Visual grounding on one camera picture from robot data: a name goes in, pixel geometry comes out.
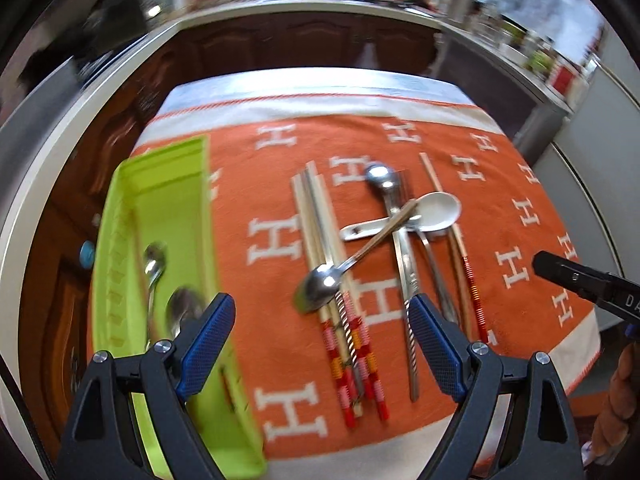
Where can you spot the orange printed blanket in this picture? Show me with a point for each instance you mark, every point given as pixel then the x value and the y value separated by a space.
pixel 340 135

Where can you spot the white countertop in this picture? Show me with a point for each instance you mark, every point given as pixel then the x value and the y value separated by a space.
pixel 300 7

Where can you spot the twisted metal chopstick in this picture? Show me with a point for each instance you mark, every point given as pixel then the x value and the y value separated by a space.
pixel 350 330

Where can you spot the wooden chopstick with red pattern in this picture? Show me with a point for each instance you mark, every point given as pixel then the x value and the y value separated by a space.
pixel 305 220
pixel 372 382
pixel 472 285

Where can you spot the white appliance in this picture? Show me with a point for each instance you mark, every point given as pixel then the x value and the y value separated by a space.
pixel 590 125

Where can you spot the blue round cabinet knob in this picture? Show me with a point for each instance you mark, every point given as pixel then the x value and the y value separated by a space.
pixel 87 253

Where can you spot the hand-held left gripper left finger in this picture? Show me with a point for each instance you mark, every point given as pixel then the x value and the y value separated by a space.
pixel 210 340

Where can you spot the metal fork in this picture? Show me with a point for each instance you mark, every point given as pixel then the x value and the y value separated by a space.
pixel 435 275

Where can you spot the red container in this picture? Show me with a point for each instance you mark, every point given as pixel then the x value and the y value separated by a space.
pixel 560 79

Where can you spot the small metal spoon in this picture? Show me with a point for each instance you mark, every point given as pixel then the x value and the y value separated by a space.
pixel 320 287

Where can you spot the person's right hand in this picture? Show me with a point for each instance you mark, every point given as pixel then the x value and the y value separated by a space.
pixel 622 395

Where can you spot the white ceramic spoon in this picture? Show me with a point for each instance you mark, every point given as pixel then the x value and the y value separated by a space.
pixel 440 210

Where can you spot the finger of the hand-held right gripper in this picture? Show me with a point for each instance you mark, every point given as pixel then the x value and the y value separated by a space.
pixel 560 270

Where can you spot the large metal spoon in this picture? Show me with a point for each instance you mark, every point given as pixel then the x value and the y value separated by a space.
pixel 380 175

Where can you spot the green plastic utensil tray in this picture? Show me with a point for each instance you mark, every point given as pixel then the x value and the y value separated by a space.
pixel 165 195

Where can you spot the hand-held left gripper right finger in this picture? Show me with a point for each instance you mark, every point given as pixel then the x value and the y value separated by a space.
pixel 435 345

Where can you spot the brown wooden cabinet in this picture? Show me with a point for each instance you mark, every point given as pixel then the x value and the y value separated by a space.
pixel 300 45

